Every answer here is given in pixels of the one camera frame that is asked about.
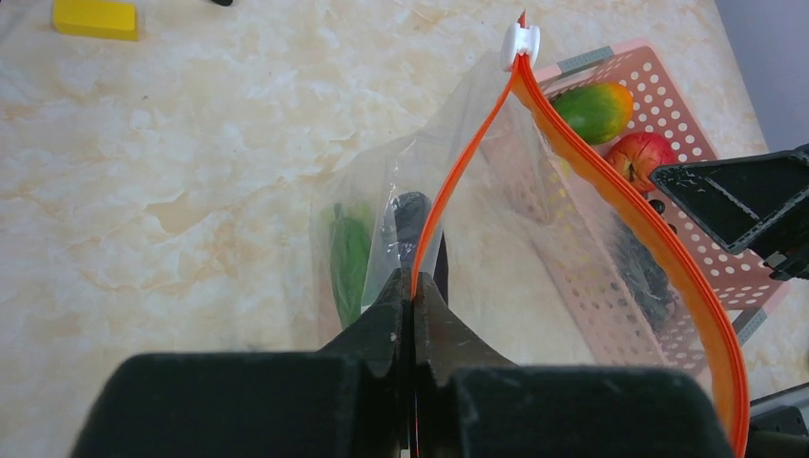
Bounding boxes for yellow block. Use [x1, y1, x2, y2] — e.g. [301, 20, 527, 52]
[52, 0, 139, 42]

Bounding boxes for toy mango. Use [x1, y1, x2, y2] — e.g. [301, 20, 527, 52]
[551, 83, 634, 145]

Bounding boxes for pink plastic basket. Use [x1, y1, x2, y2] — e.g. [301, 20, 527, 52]
[481, 40, 808, 382]

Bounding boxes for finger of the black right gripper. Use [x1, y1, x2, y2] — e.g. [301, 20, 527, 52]
[650, 145, 808, 281]

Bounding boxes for clear orange zip bag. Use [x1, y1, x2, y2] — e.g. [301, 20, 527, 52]
[310, 19, 750, 457]

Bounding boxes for toy black grapes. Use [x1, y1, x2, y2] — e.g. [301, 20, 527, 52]
[611, 215, 676, 333]

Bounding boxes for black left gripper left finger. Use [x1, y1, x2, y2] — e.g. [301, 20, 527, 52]
[72, 269, 410, 457]

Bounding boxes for toy red tomato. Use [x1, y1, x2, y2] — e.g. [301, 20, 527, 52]
[604, 132, 675, 194]

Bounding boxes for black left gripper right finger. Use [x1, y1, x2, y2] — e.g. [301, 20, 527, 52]
[413, 274, 735, 457]

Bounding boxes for toy purple eggplant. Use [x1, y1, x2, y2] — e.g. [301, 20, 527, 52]
[393, 192, 449, 304]

